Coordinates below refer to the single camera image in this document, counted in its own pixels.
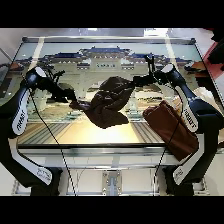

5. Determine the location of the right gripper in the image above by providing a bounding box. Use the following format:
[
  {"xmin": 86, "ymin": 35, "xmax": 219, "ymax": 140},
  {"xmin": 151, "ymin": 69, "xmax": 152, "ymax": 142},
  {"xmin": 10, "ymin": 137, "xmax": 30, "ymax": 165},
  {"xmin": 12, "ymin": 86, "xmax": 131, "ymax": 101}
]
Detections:
[{"xmin": 132, "ymin": 74, "xmax": 156, "ymax": 89}]

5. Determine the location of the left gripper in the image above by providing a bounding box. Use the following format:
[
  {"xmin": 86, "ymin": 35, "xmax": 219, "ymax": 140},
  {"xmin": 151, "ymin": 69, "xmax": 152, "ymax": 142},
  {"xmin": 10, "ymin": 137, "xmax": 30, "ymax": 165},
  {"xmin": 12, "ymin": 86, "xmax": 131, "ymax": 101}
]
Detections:
[{"xmin": 51, "ymin": 84, "xmax": 79, "ymax": 104}]

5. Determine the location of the dark brown garment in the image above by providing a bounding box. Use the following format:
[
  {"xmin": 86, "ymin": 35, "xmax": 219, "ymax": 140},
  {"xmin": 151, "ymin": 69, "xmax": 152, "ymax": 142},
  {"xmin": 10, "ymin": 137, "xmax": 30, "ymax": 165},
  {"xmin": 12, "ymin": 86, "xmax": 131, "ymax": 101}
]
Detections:
[{"xmin": 69, "ymin": 76, "xmax": 136, "ymax": 130}]

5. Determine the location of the rust brown garment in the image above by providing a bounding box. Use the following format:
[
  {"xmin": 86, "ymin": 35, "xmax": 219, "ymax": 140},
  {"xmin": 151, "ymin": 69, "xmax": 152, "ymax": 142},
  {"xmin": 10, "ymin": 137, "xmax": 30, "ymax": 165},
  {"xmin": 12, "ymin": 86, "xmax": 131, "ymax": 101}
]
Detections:
[{"xmin": 142, "ymin": 99, "xmax": 200, "ymax": 162}]

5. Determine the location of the black cable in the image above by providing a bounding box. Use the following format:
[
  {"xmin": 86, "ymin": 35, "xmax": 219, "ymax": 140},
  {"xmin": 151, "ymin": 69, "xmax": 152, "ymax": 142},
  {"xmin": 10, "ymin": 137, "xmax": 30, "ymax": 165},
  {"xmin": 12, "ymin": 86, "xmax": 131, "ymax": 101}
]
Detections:
[
  {"xmin": 153, "ymin": 108, "xmax": 185, "ymax": 197},
  {"xmin": 28, "ymin": 89, "xmax": 78, "ymax": 197}
]

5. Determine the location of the silver frame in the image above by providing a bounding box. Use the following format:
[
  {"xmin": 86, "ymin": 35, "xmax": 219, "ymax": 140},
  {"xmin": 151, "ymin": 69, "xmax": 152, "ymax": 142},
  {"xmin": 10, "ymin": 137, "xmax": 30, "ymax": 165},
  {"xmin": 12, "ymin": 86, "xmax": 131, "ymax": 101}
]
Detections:
[{"xmin": 11, "ymin": 35, "xmax": 216, "ymax": 197}]

